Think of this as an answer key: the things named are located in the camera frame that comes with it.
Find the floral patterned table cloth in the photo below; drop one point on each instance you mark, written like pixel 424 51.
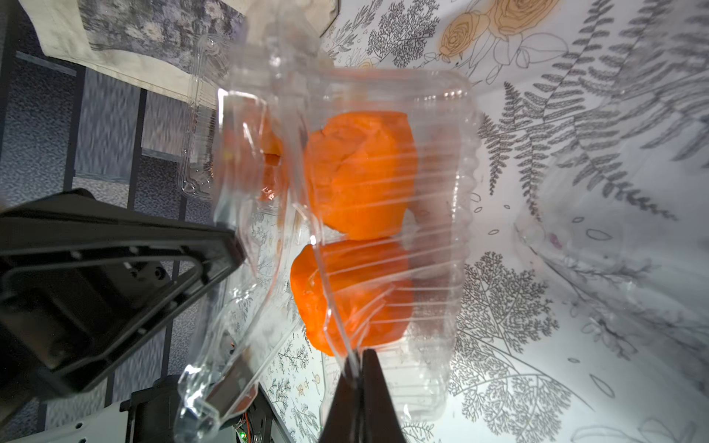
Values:
pixel 585 313

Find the orange fruit two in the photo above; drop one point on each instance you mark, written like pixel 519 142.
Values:
pixel 372 291

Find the orange fruit one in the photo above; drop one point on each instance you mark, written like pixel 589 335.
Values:
pixel 360 170

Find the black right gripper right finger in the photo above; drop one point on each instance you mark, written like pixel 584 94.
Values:
pixel 379 419

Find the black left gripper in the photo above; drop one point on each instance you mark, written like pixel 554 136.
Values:
pixel 84 284

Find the cream Monet canvas tote bag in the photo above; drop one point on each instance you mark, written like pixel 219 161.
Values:
pixel 161 46

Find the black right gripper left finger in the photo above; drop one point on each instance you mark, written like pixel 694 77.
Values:
pixel 345 420

